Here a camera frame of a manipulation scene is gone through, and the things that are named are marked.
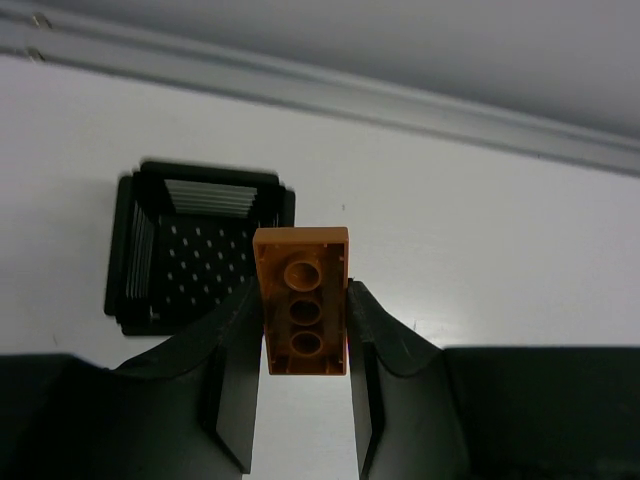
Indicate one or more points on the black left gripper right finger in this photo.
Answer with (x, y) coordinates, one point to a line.
(527, 412)

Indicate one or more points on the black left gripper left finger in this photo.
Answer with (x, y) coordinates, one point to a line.
(184, 409)

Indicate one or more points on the brown lego brick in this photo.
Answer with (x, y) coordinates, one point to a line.
(303, 278)

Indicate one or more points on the black slotted container far left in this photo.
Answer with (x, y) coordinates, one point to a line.
(182, 240)

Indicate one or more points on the aluminium table edge rail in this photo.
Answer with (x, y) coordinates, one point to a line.
(63, 37)

